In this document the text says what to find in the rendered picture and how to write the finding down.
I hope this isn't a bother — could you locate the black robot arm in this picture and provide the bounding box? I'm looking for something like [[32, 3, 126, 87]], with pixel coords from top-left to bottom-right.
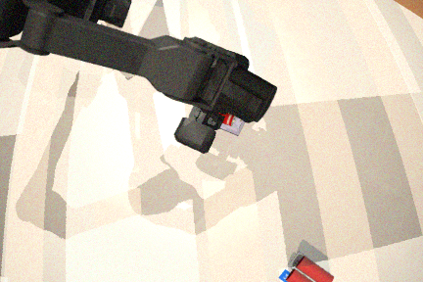
[[0, 0, 277, 123]]

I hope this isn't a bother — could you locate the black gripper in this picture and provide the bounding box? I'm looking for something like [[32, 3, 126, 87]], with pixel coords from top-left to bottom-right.
[[173, 50, 250, 154]]

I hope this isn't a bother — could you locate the blister pack of red batteries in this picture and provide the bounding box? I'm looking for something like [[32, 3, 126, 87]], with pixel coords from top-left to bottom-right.
[[279, 252, 337, 282]]

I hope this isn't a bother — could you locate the red cylindrical battery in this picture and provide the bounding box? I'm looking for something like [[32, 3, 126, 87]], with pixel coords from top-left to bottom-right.
[[219, 113, 236, 126]]

